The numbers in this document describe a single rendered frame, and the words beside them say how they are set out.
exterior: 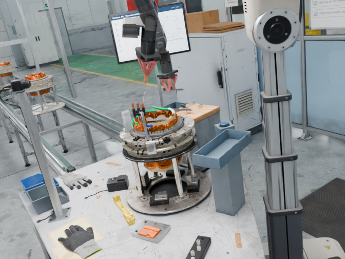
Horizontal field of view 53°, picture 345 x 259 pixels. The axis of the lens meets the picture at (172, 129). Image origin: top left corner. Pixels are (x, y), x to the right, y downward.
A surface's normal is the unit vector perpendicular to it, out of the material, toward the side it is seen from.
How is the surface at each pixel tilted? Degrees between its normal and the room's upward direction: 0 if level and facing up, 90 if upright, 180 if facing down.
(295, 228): 90
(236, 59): 90
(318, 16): 90
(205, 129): 90
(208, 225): 0
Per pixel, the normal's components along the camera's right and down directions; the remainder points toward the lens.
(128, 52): 0.08, 0.21
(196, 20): -0.73, 0.34
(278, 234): -0.07, 0.36
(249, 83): 0.54, 0.21
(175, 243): -0.16, -0.93
